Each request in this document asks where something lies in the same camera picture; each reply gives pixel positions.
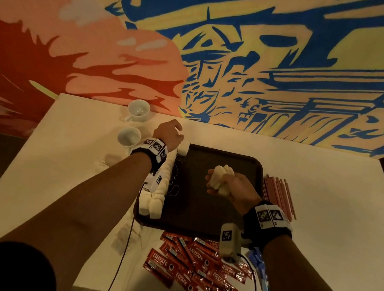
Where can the pile of blue sachets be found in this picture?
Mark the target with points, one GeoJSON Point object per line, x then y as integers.
{"type": "Point", "coordinates": [262, 275]}

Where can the person's left hand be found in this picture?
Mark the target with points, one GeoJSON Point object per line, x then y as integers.
{"type": "Point", "coordinates": [168, 134]}

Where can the pile of red Nescafe sachets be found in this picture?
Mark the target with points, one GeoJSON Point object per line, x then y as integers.
{"type": "Point", "coordinates": [191, 264]}

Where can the person's black shirt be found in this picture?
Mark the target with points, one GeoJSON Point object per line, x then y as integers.
{"type": "Point", "coordinates": [9, 269]}

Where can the row of tea bags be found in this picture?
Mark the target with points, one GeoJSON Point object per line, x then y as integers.
{"type": "Point", "coordinates": [156, 193]}

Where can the dark brown tray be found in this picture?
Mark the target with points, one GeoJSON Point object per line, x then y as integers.
{"type": "Point", "coordinates": [201, 203]}

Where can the small white cup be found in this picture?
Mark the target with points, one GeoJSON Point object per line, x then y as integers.
{"type": "Point", "coordinates": [129, 136]}
{"type": "Point", "coordinates": [138, 109]}

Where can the black marker wristband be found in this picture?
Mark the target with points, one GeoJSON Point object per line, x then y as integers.
{"type": "Point", "coordinates": [268, 223]}
{"type": "Point", "coordinates": [150, 153]}

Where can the person's right forearm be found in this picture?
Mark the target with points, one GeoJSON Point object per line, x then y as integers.
{"type": "Point", "coordinates": [301, 274]}

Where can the bunch of tea bags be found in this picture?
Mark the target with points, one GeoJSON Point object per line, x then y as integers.
{"type": "Point", "coordinates": [220, 177]}

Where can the person's right hand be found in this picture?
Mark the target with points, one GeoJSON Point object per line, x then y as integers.
{"type": "Point", "coordinates": [238, 189]}

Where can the person's left forearm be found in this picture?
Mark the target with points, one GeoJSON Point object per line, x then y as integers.
{"type": "Point", "coordinates": [71, 214]}

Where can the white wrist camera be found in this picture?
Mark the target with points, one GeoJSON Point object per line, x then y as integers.
{"type": "Point", "coordinates": [230, 240]}
{"type": "Point", "coordinates": [156, 179]}

